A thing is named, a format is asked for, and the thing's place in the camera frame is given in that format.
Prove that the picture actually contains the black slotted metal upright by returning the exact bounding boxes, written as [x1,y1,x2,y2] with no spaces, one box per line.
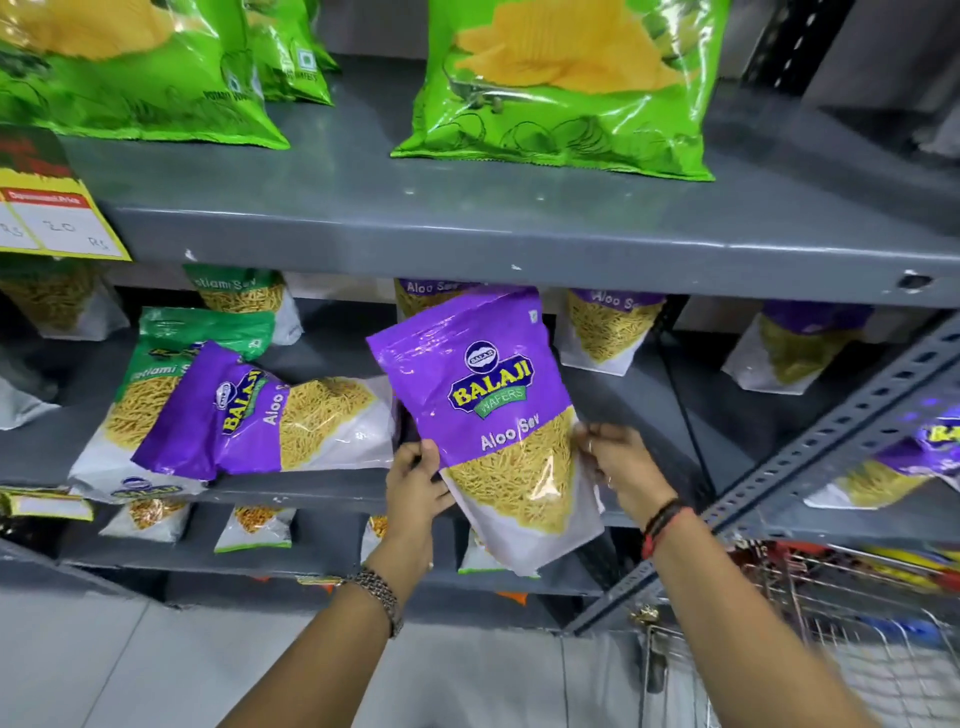
[741,0,858,100]

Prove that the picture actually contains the yellow shelf label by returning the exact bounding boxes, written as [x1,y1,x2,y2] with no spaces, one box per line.
[0,486,96,523]

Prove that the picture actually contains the purple snack packet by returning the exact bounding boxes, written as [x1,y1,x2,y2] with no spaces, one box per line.
[366,283,606,579]
[553,288,669,377]
[802,408,960,512]
[393,278,483,321]
[131,340,399,479]
[721,300,876,396]

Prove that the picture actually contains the metal wire shopping cart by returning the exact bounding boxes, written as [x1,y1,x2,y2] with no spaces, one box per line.
[628,538,960,728]

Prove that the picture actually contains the large green chips bag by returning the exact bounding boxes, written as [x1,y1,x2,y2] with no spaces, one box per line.
[390,0,733,183]
[243,0,336,107]
[0,0,291,151]

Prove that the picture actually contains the person's right forearm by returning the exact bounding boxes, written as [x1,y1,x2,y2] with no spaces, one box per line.
[643,508,880,728]

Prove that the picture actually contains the person's left forearm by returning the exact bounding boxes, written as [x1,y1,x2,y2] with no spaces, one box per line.
[219,573,406,728]

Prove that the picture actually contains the colourful packets in cart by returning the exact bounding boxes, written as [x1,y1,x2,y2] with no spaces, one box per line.
[731,541,960,597]

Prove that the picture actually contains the grey slotted metal post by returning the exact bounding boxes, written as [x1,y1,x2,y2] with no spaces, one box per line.
[564,313,960,637]

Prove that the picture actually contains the silver metal wrist bracelet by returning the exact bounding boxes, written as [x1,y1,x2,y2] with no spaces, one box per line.
[345,565,406,639]

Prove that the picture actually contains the person's left hand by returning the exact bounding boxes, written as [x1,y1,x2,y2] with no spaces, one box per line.
[367,438,456,597]

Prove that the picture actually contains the yellow price tag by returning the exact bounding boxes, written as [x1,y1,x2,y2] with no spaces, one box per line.
[0,123,134,263]

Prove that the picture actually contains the red black wrist thread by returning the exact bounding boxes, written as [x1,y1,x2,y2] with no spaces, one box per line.
[640,498,696,561]

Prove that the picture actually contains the white clear snack packet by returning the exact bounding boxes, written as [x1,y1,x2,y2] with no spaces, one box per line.
[0,373,62,432]

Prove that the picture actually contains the grey metal shelf rack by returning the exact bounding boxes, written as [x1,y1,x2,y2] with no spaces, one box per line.
[0,0,960,639]

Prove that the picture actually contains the small mixed snack packet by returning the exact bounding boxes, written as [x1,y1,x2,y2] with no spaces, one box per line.
[213,505,298,555]
[456,525,543,580]
[360,513,391,565]
[98,498,190,544]

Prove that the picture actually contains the person's right hand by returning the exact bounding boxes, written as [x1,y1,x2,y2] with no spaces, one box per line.
[573,423,681,531]

